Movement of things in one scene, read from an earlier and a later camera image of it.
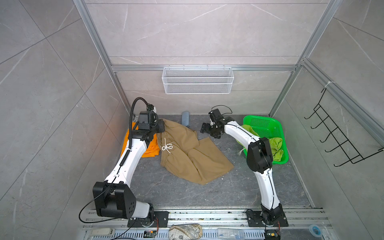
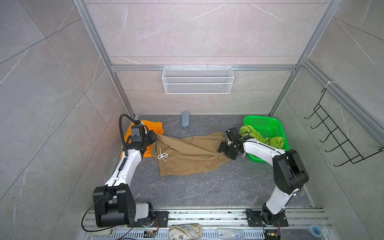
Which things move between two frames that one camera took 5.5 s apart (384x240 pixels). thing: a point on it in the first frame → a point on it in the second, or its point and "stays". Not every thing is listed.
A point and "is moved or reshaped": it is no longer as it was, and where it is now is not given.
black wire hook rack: [354, 156] stays
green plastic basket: [269, 128] stays
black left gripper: [158, 122] → [153, 139]
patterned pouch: [185, 231] stays
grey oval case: [185, 118] stays
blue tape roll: [315, 230] stays
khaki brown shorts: [181, 152] is moved or reshaped
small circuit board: [149, 234] stays
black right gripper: [207, 125] → [222, 148]
